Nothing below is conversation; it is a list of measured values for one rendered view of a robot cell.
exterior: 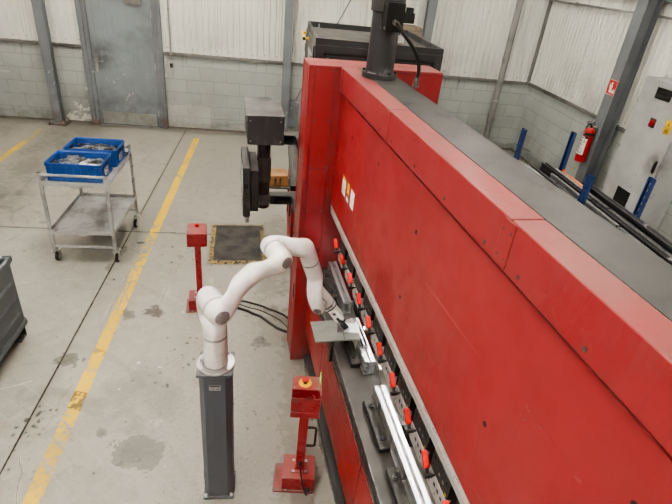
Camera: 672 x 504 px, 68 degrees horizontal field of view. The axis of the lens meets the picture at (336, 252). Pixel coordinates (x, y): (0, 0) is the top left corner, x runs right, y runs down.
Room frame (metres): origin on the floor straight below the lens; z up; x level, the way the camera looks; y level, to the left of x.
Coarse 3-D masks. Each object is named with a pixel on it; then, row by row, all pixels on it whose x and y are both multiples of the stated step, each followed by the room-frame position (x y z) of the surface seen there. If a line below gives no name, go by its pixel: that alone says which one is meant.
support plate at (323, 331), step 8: (328, 320) 2.34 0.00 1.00; (352, 320) 2.37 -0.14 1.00; (312, 328) 2.25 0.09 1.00; (320, 328) 2.26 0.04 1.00; (328, 328) 2.27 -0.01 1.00; (336, 328) 2.27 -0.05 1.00; (320, 336) 2.19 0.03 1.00; (328, 336) 2.19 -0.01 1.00; (336, 336) 2.20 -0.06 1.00; (344, 336) 2.21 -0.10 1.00; (352, 336) 2.22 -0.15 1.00
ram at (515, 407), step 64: (384, 192) 2.13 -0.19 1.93; (384, 256) 2.00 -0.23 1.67; (448, 256) 1.45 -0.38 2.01; (448, 320) 1.35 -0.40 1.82; (512, 320) 1.06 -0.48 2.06; (448, 384) 1.25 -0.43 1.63; (512, 384) 0.99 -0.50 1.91; (576, 384) 0.81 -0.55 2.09; (448, 448) 1.15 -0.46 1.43; (512, 448) 0.91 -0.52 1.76; (576, 448) 0.75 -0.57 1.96; (640, 448) 0.64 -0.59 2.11
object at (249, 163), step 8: (248, 152) 3.40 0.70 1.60; (248, 160) 3.24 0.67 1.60; (256, 160) 3.33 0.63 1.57; (248, 168) 3.10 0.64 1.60; (256, 168) 3.18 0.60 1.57; (248, 176) 3.09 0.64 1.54; (256, 176) 3.13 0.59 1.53; (248, 184) 3.09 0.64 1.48; (256, 184) 3.13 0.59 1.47; (248, 192) 3.09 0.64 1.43; (256, 192) 3.13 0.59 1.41; (248, 200) 3.09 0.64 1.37; (256, 200) 3.14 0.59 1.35; (248, 208) 3.09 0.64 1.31; (256, 208) 3.14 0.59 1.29; (248, 216) 3.09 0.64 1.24
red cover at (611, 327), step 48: (384, 96) 2.42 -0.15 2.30; (432, 144) 1.73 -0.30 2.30; (432, 192) 1.62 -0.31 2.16; (480, 192) 1.33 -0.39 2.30; (480, 240) 1.27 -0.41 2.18; (528, 240) 1.08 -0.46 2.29; (528, 288) 1.02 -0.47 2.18; (576, 288) 0.89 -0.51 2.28; (624, 288) 0.88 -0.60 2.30; (576, 336) 0.84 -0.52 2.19; (624, 336) 0.75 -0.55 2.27; (624, 384) 0.71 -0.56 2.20
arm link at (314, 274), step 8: (312, 272) 2.16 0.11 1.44; (320, 272) 2.19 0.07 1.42; (312, 280) 2.17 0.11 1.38; (320, 280) 2.18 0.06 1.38; (312, 288) 2.16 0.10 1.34; (320, 288) 2.16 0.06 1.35; (312, 296) 2.13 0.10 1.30; (320, 296) 2.14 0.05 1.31; (312, 304) 2.13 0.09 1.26; (320, 304) 2.13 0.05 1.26; (320, 312) 2.14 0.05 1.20
